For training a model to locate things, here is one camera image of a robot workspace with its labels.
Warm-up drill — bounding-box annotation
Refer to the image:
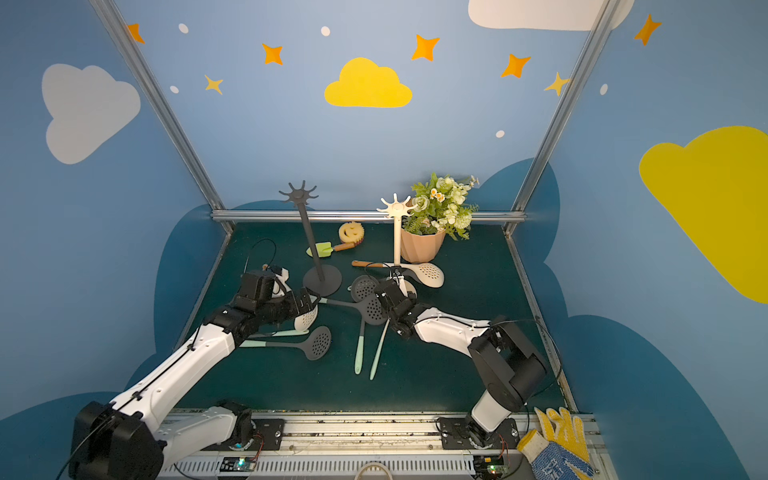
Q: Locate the cream utensil rack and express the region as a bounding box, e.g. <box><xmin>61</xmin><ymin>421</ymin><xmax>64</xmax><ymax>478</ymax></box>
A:
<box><xmin>377</xmin><ymin>193</ymin><xmax>416</xmax><ymax>295</ymax></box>

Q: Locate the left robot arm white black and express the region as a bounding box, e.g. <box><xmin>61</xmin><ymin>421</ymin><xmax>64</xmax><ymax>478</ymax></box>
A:
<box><xmin>60</xmin><ymin>269</ymin><xmax>319</xmax><ymax>479</ymax></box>

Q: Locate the grey skimmer mint handle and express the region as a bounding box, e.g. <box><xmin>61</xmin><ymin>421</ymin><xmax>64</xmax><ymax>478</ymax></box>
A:
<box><xmin>240</xmin><ymin>326</ymin><xmax>332</xmax><ymax>361</ymax></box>
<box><xmin>350</xmin><ymin>275</ymin><xmax>384</xmax><ymax>375</ymax></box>
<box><xmin>319</xmin><ymin>294</ymin><xmax>387</xmax><ymax>326</ymax></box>

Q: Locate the pink pot with flowers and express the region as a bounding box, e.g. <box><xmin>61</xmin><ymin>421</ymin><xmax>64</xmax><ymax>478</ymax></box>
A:
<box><xmin>401</xmin><ymin>173</ymin><xmax>479</xmax><ymax>263</ymax></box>

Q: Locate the cream skimmer wooden handle left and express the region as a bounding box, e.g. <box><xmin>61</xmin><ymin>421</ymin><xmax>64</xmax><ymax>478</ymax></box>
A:
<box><xmin>262</xmin><ymin>264</ymin><xmax>318</xmax><ymax>331</ymax></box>

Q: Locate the dark grey utensil rack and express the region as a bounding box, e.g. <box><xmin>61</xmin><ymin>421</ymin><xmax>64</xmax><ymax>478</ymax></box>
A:
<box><xmin>280</xmin><ymin>181</ymin><xmax>342</xmax><ymax>297</ymax></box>

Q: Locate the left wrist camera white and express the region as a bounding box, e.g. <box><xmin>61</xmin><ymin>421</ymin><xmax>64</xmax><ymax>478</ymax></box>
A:
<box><xmin>264</xmin><ymin>265</ymin><xmax>291</xmax><ymax>298</ymax></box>

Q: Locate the cream skimmer wooden handle right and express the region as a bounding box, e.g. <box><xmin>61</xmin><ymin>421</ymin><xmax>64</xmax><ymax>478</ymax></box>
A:
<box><xmin>351</xmin><ymin>260</ymin><xmax>445</xmax><ymax>288</ymax></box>

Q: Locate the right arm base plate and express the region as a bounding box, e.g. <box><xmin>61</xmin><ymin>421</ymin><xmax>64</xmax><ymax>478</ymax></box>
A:
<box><xmin>435</xmin><ymin>417</ymin><xmax>521</xmax><ymax>450</ymax></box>

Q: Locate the cream skimmer wooden handle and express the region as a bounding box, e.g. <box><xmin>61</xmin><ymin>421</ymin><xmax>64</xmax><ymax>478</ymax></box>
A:
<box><xmin>351</xmin><ymin>260</ymin><xmax>445</xmax><ymax>288</ymax></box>
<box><xmin>262</xmin><ymin>264</ymin><xmax>318</xmax><ymax>331</ymax></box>

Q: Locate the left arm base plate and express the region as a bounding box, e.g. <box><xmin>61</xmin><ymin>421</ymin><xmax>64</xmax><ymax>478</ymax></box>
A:
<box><xmin>204</xmin><ymin>418</ymin><xmax>285</xmax><ymax>455</ymax></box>

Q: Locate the yellow smiley sponge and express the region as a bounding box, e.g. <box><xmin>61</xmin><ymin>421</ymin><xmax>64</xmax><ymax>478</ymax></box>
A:
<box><xmin>338</xmin><ymin>222</ymin><xmax>365</xmax><ymax>245</ymax></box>

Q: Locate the small green trowel wooden handle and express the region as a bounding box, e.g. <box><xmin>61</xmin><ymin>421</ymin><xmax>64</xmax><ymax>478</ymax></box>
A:
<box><xmin>306</xmin><ymin>242</ymin><xmax>359</xmax><ymax>258</ymax></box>

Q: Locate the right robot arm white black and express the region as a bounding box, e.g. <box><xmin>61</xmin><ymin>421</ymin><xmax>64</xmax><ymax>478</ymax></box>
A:
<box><xmin>374</xmin><ymin>280</ymin><xmax>549</xmax><ymax>449</ymax></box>

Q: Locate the yellow blue work glove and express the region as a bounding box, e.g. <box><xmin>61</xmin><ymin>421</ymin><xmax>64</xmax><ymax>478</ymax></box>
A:
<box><xmin>517</xmin><ymin>407</ymin><xmax>594</xmax><ymax>480</ymax></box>

